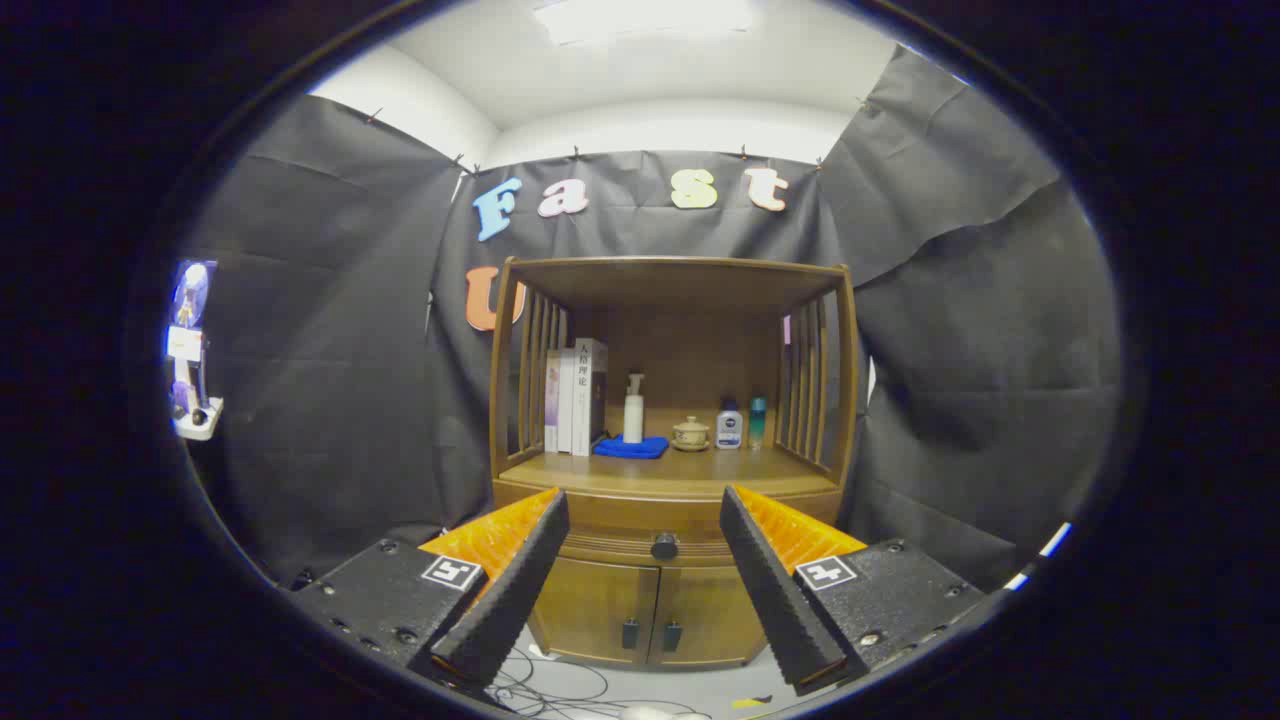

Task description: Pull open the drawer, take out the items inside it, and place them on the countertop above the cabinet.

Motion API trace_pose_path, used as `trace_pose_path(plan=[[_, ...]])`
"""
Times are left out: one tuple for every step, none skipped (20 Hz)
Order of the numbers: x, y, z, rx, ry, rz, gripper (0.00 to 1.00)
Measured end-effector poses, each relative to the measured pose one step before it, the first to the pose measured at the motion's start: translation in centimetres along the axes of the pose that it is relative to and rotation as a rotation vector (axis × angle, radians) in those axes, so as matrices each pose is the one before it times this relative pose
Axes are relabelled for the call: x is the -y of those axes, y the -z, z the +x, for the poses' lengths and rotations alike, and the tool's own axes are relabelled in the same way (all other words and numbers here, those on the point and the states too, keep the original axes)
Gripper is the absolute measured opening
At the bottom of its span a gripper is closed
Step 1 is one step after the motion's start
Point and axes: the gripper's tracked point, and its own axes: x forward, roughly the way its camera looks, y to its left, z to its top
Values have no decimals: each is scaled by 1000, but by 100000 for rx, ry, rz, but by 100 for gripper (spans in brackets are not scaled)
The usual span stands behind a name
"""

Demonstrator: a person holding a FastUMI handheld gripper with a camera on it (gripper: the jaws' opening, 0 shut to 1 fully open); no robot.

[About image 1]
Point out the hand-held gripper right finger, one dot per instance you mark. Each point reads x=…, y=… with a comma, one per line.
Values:
x=770, y=590

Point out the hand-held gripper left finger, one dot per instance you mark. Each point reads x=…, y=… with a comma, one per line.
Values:
x=520, y=590

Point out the black round drawer knob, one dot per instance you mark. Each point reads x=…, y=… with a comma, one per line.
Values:
x=664, y=546

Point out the wooden drawer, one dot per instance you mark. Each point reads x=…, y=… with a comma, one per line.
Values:
x=640, y=515

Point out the wooden cabinet door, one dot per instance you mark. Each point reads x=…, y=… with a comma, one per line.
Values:
x=710, y=620
x=590, y=605

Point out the wooden countertop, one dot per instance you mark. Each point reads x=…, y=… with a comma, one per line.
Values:
x=700, y=468

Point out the wooden cabinet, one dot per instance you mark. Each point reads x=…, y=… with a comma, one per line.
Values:
x=700, y=285

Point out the yellow tape strip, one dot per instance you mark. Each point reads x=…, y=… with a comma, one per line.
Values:
x=752, y=702

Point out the white lotion bottle blue cap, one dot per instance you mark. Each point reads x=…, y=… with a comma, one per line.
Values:
x=729, y=428

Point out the teal slim bottle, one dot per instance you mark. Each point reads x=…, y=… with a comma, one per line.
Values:
x=757, y=420

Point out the beige lidded ceramic teacup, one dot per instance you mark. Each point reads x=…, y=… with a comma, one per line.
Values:
x=690, y=433

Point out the blue folded cloth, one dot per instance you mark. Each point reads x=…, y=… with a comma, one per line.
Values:
x=630, y=448

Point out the thin purple white book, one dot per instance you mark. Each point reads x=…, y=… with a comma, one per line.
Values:
x=552, y=400

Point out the thick grey white book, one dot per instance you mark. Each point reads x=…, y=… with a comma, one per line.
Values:
x=583, y=400

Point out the white pump bottle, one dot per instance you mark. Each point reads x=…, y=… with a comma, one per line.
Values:
x=633, y=415

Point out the white stand with devices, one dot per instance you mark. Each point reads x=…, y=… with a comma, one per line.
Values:
x=190, y=345

